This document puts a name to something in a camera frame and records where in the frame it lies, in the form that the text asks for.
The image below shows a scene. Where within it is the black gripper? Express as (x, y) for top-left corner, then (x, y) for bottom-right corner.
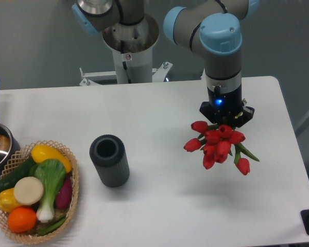
(199, 86), (255, 128)

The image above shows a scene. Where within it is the red tulip bouquet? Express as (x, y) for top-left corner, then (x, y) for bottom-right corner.
(183, 121), (259, 175)

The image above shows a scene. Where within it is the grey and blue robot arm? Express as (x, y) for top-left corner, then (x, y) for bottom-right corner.
(72, 1), (259, 128)

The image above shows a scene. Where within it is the dark grey ribbed vase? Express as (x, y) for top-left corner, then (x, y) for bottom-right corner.
(89, 134), (130, 188)

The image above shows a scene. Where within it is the green bok choy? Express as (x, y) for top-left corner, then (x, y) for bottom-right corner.
(35, 159), (66, 223)

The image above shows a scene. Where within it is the purple sweet potato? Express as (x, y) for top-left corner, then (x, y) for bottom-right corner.
(55, 175), (73, 209)

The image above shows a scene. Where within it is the yellow squash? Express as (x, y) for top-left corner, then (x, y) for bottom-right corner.
(31, 145), (72, 173)

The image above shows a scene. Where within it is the green bean pod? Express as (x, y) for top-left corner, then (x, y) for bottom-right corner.
(37, 214), (66, 236)

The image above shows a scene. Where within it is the woven wicker basket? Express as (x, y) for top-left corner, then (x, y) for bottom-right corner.
(0, 140), (79, 244)

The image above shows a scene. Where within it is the beige round disc vegetable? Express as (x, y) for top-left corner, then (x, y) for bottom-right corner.
(13, 177), (44, 206)

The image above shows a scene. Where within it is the dark green cucumber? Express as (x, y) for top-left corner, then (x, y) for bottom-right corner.
(0, 157), (36, 193)

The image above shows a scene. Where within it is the orange fruit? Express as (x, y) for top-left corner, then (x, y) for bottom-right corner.
(7, 206), (37, 233)

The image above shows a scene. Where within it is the yellow bell pepper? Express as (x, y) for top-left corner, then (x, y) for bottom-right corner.
(0, 188), (23, 213)

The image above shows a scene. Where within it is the white metal mounting frame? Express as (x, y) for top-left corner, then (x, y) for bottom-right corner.
(79, 61), (173, 86)

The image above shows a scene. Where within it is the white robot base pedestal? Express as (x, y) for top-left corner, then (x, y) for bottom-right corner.
(102, 14), (159, 84)

